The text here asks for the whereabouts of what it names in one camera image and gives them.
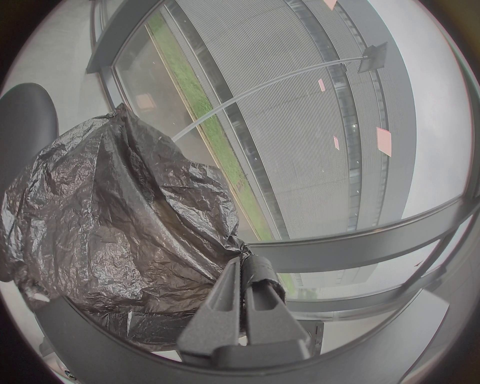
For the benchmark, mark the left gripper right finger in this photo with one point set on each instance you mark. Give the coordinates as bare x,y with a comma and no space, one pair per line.
277,330

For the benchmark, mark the window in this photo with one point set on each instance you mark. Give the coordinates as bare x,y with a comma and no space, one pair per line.
337,255

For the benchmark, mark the black plastic bag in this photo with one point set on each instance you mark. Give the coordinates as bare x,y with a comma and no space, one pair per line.
112,206

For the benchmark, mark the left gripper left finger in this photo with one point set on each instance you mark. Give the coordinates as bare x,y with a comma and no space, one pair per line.
221,318

